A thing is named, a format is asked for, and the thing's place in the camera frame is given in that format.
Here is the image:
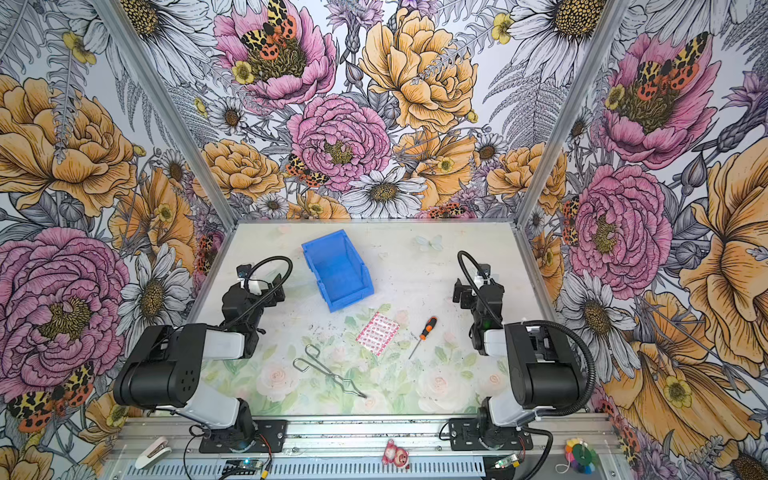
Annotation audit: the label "orange black handled screwdriver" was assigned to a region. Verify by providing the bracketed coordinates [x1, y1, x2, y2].
[409, 317, 437, 359]

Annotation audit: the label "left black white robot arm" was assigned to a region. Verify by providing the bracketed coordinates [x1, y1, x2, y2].
[113, 256, 293, 451]

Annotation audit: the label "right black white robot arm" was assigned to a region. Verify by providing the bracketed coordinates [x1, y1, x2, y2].
[451, 263, 597, 450]

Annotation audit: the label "blue plastic storage bin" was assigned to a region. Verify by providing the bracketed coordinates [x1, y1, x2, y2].
[302, 230, 374, 312]

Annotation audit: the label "pink patterned bandage packet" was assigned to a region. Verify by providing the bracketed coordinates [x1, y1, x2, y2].
[356, 312, 400, 357]

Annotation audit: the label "metal scissor forceps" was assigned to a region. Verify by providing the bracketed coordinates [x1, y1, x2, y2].
[292, 344, 368, 399]

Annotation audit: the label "green circuit board left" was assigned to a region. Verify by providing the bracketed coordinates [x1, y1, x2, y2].
[221, 458, 267, 477]

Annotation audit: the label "small circuit board right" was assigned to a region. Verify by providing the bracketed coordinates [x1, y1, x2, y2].
[493, 453, 520, 469]

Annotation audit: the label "white clip tool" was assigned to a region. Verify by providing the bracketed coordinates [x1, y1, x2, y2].
[134, 436, 172, 470]

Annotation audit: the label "pink red small figurine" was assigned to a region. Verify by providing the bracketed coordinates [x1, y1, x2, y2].
[382, 439, 410, 470]

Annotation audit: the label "colourful round disc toy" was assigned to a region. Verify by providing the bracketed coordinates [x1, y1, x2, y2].
[564, 438, 600, 475]

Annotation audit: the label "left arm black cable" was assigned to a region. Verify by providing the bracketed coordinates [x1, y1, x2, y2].
[223, 255, 295, 332]

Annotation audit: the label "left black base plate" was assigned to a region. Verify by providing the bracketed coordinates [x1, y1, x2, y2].
[199, 419, 288, 454]

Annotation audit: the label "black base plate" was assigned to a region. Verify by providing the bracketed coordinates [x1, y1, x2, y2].
[199, 419, 288, 454]
[447, 417, 533, 452]

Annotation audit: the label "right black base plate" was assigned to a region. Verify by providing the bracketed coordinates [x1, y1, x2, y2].
[447, 417, 533, 452]

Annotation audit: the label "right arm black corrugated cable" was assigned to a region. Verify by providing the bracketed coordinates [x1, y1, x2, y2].
[457, 250, 598, 480]

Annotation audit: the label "aluminium front rail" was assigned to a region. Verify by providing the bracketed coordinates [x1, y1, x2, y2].
[103, 413, 633, 479]

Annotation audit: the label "left aluminium corner post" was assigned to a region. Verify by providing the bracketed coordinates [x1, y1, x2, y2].
[92, 0, 239, 229]

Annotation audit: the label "aluminium corner post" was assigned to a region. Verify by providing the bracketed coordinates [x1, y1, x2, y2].
[92, 0, 239, 229]
[515, 0, 632, 228]

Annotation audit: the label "right aluminium corner post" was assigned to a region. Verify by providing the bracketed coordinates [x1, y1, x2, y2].
[515, 0, 632, 228]

